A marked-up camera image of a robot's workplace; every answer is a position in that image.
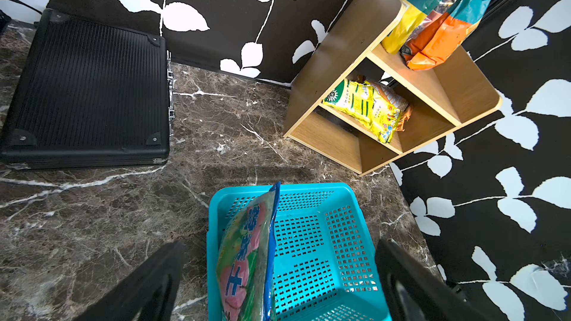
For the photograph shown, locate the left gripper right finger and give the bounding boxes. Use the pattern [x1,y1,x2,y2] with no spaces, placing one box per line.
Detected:
[375,239,487,320]

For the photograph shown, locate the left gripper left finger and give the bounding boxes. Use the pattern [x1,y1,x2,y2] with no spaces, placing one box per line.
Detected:
[76,241,185,321]

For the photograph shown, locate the green blue-edged soil bag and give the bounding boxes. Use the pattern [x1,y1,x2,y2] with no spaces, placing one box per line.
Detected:
[216,182,281,320]

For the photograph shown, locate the teal and orange fertilizer bag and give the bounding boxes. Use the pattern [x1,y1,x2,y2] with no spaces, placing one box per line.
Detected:
[400,0,492,71]

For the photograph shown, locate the yellow fertilizer bag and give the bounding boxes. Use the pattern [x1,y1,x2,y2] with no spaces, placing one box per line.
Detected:
[322,79,413,144]

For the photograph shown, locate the wooden two-tier shelf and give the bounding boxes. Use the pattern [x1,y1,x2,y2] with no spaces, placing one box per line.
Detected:
[285,0,502,175]

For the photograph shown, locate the turquoise plastic basket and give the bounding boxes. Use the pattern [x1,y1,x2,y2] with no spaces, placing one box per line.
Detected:
[206,182,393,321]

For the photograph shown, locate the black ribbed case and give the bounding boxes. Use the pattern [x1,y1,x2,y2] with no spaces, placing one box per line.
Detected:
[1,9,174,169]

